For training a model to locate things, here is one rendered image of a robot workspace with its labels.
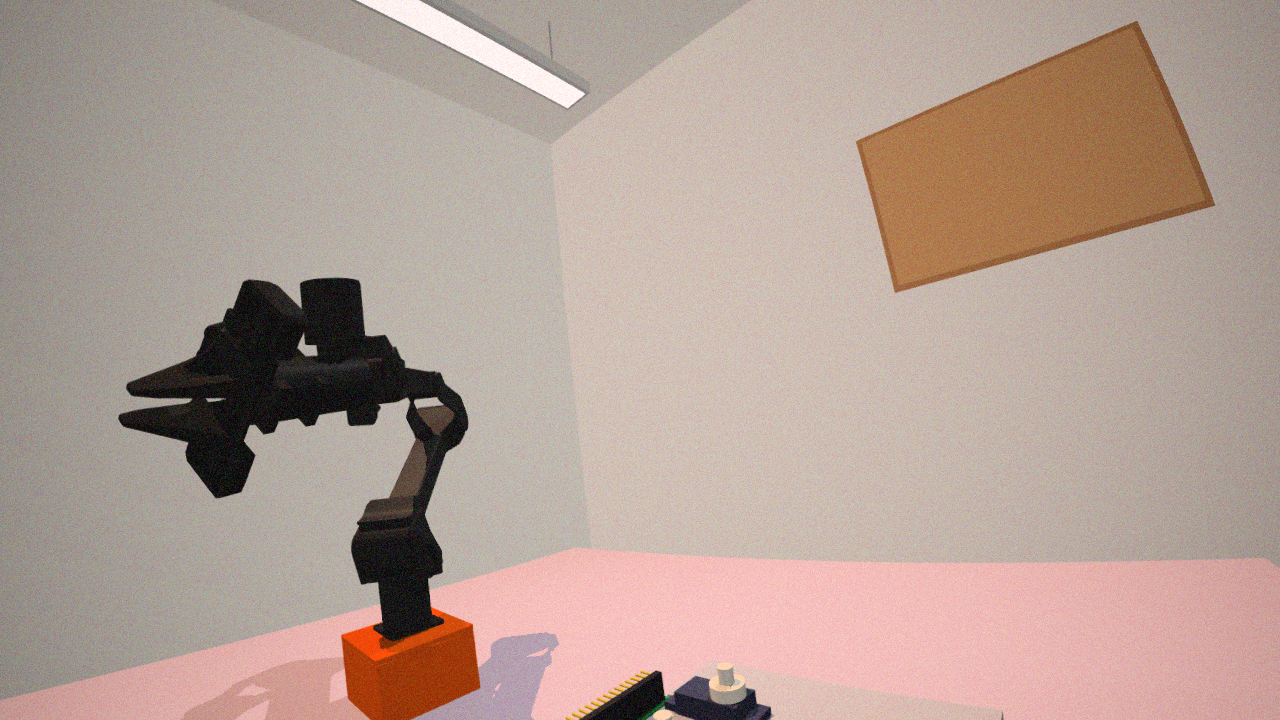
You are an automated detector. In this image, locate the black pin header strip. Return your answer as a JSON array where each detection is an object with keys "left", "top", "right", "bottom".
[{"left": 579, "top": 670, "right": 669, "bottom": 720}]

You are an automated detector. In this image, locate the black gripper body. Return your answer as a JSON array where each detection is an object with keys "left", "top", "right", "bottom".
[{"left": 186, "top": 279, "right": 337, "bottom": 498}]

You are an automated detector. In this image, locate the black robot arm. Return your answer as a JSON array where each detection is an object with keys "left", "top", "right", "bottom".
[{"left": 300, "top": 277, "right": 468, "bottom": 642}]

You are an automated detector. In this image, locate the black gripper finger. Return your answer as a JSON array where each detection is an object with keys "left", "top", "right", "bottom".
[
  {"left": 118, "top": 398, "right": 236, "bottom": 461},
  {"left": 125, "top": 328, "right": 259, "bottom": 398}
]

